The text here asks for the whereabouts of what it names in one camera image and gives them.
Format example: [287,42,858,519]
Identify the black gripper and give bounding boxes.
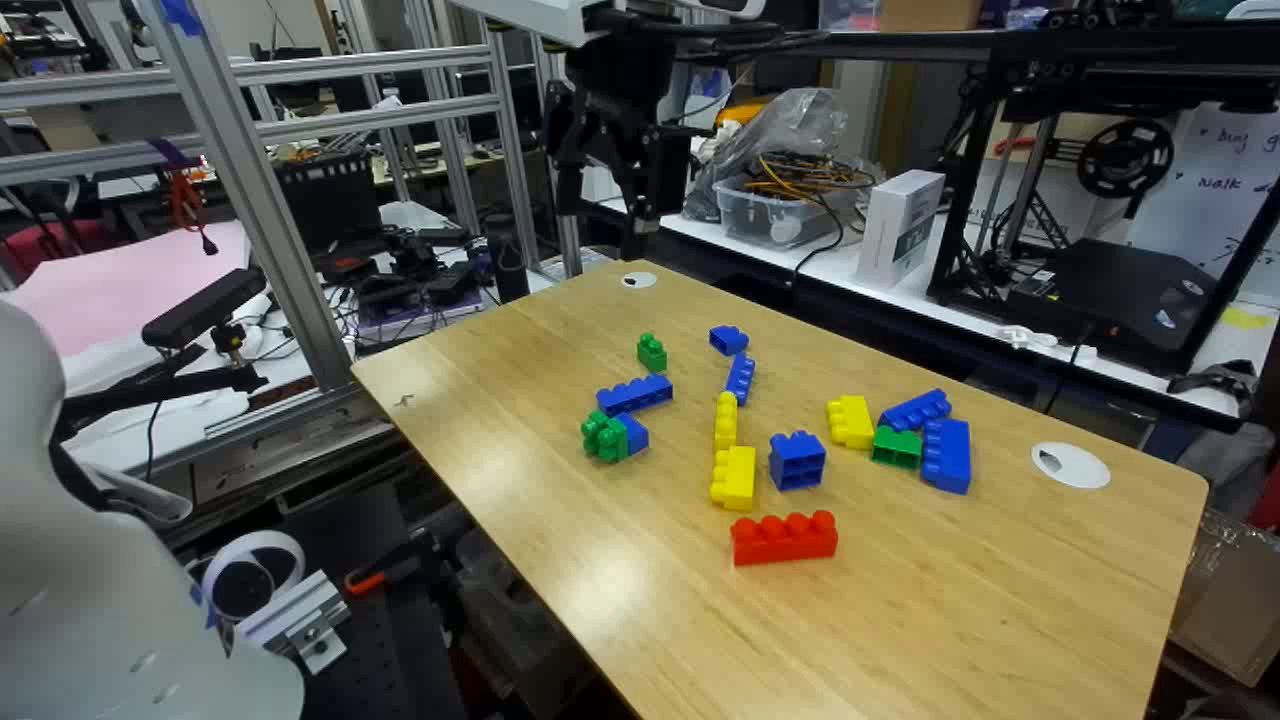
[581,23,702,261]

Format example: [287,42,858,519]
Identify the long blue toy block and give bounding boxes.
[593,373,675,419]

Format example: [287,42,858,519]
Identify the narrow yellow toy block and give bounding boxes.
[709,386,744,451]

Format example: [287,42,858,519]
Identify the square blue toy block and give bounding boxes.
[763,427,830,494]

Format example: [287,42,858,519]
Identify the red toy block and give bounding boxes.
[730,506,843,571]

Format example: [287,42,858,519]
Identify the large blue toy block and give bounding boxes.
[916,414,977,499]

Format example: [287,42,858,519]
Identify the clear plastic storage bin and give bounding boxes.
[711,173,839,253]

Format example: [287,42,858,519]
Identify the clear plastic bag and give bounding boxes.
[684,82,874,224]

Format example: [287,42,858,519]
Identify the white shelf board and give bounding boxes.
[658,213,1254,422]

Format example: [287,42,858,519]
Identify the white cardboard box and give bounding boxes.
[851,169,947,291]

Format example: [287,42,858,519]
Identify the black shelf board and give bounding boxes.
[660,21,1280,71]

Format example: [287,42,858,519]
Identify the black crate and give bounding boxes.
[273,150,388,255]

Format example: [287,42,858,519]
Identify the brown cardboard box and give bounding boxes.
[874,0,990,37]
[1168,502,1280,700]

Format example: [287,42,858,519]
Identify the black padded armrest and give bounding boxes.
[135,263,273,353]

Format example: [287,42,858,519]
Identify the black filament spool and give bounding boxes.
[1076,117,1180,204]

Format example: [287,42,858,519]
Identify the pink foam sheet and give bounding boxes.
[0,215,261,367]

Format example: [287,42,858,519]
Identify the white paper sheet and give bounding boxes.
[1131,104,1280,312]

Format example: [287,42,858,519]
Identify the yellow sticky note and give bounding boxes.
[1217,305,1280,334]

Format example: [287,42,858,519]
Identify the grey camera stand pole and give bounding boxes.
[550,157,593,281]

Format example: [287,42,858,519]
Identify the yellow cable bundle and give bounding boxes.
[742,149,860,207]

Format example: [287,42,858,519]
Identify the aluminium extrusion frame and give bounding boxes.
[0,0,545,402]

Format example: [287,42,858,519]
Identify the black frame 3D printer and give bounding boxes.
[924,23,1280,381]

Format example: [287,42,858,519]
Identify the white bracket with ring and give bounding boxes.
[196,529,357,679]

